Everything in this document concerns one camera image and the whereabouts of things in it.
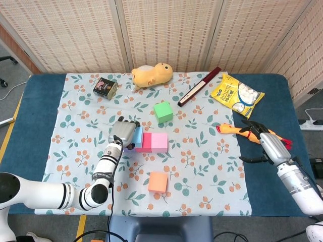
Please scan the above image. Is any black luncheon meat can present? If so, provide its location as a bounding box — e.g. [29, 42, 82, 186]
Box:
[92, 77, 119, 101]

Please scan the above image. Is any white floor cable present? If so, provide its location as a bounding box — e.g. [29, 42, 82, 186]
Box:
[0, 81, 28, 101]

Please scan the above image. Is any bamboo folding screen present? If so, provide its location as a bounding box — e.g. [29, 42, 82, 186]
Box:
[0, 0, 323, 104]

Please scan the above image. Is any black box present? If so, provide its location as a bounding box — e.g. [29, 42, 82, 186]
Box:
[309, 157, 323, 174]

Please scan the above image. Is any yellow rubber chicken toy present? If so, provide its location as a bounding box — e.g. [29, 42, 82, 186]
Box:
[216, 123, 293, 152]

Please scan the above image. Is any yellow plush animal toy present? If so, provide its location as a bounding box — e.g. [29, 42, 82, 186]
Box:
[131, 63, 174, 93]

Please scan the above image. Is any orange cube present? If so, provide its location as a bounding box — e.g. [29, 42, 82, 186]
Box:
[148, 172, 169, 194]

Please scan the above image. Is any dark red folded fan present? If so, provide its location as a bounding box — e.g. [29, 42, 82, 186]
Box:
[177, 66, 222, 107]

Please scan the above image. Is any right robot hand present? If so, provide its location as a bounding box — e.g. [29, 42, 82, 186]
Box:
[239, 119, 293, 167]

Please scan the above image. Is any black office chair base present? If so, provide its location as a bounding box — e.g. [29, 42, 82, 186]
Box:
[0, 55, 19, 88]

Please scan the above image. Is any magenta red cube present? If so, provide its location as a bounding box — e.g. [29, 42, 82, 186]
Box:
[135, 132, 152, 153]

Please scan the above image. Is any white power strip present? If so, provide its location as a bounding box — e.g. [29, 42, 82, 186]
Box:
[299, 119, 323, 131]

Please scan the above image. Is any floral print tablecloth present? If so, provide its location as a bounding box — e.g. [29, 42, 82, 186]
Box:
[34, 72, 252, 217]

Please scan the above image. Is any white charger cable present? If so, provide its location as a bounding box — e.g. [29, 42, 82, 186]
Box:
[304, 108, 323, 122]

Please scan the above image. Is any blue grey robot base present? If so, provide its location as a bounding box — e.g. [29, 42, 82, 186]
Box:
[104, 216, 214, 242]

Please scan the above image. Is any light blue cube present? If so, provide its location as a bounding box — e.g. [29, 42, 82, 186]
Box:
[131, 126, 144, 148]

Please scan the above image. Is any light pink cube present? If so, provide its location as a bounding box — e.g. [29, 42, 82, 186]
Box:
[150, 133, 169, 153]

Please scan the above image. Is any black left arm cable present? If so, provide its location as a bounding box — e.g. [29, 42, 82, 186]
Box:
[75, 135, 124, 242]

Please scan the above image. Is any black floor cable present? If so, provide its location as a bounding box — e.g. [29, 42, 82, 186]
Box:
[213, 231, 253, 242]

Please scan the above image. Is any yellow marshmallow bag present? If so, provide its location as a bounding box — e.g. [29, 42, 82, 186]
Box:
[210, 72, 265, 120]

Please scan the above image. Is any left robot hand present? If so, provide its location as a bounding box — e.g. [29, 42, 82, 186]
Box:
[107, 115, 141, 150]

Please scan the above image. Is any green cube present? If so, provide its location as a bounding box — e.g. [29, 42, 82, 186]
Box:
[153, 101, 174, 124]

